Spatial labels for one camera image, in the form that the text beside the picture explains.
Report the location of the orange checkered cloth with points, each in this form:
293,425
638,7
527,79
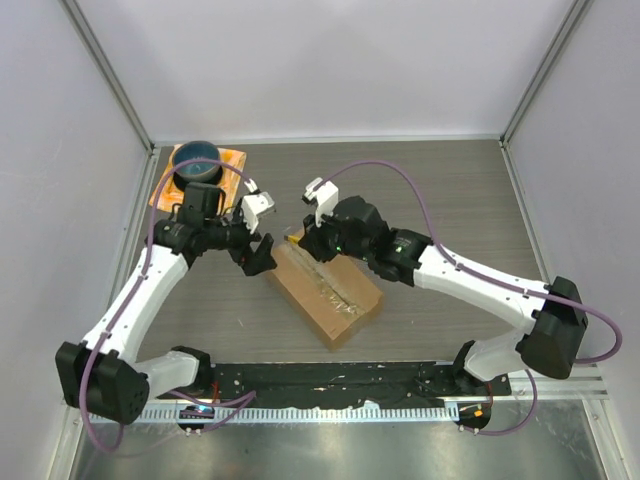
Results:
229,183

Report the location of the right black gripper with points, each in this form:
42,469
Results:
314,238

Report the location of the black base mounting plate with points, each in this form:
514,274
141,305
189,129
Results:
346,384

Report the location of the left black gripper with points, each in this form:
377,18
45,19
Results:
255,262

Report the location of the white slotted cable duct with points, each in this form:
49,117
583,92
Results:
184,413

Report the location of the black round coaster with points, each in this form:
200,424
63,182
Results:
211,177

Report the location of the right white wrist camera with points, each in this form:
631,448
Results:
324,195

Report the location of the blue ceramic bowl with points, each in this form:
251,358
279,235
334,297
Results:
192,158

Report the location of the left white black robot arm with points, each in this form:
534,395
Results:
102,374

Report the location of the brown cardboard express box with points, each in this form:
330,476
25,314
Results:
335,299

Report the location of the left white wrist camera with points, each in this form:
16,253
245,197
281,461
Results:
255,205

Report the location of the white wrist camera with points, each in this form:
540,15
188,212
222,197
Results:
324,195
255,205

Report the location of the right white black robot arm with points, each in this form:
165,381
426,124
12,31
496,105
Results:
546,335

